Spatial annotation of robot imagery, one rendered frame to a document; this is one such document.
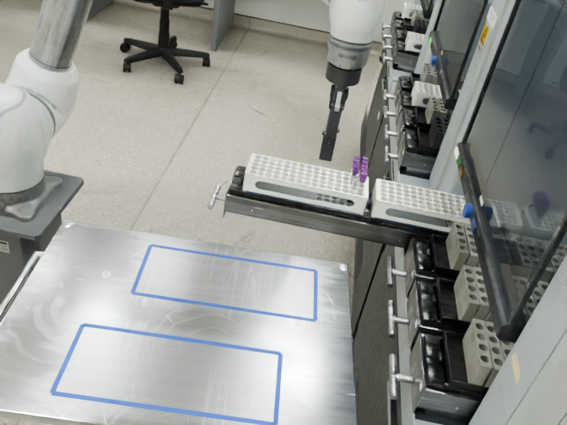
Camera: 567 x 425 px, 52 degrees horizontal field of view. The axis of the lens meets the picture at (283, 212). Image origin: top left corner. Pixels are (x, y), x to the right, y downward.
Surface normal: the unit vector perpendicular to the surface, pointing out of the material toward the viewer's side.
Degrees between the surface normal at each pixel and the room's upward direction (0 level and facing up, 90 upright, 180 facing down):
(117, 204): 0
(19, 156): 88
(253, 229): 0
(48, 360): 0
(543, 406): 90
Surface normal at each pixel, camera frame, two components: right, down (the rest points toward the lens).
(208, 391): 0.15, -0.80
